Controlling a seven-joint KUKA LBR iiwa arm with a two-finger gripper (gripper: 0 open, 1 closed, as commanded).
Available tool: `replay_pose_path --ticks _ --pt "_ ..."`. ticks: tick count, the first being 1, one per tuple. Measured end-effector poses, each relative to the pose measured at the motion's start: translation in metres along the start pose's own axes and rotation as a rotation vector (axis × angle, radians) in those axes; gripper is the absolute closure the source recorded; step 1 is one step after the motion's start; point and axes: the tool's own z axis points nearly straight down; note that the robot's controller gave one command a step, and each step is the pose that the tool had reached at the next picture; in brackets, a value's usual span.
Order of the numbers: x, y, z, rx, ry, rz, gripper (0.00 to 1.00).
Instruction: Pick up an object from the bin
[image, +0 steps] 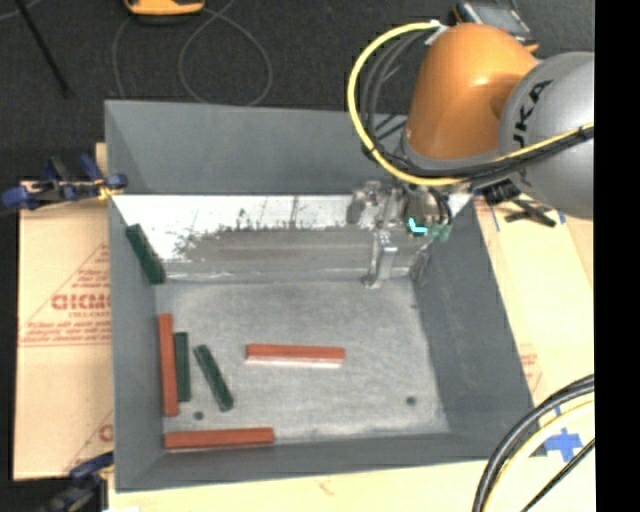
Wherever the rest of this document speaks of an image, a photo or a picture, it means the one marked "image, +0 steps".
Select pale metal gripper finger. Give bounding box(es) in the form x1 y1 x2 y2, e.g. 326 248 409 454
381 235 400 282
361 233 384 290

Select grey metal bin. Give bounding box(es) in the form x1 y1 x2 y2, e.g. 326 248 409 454
103 98 542 492

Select red-brown flat block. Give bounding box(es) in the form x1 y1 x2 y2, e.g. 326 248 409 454
157 313 181 418
163 426 277 451
244 343 347 370

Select dark green flat block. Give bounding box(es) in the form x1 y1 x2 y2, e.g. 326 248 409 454
124 223 167 286
192 343 236 413
172 331 193 404

